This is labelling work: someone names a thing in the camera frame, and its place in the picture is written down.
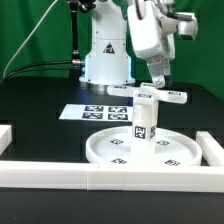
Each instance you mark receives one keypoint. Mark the white U-shaped frame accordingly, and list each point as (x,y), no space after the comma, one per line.
(208,177)

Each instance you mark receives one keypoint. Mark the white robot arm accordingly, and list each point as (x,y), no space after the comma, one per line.
(108,61)

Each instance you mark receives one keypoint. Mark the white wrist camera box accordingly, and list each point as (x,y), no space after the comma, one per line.
(187,24)

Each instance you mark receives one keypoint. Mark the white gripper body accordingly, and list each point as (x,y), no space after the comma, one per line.
(151,31)

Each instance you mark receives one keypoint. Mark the white sheet with markers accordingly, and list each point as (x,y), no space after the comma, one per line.
(97,113)

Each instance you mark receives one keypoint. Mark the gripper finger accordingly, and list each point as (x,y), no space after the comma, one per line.
(156,72)
(166,70)

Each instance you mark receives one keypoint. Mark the white round table top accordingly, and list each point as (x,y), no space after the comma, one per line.
(112,146)

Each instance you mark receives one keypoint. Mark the white cross-shaped table base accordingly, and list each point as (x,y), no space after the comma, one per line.
(145,90)

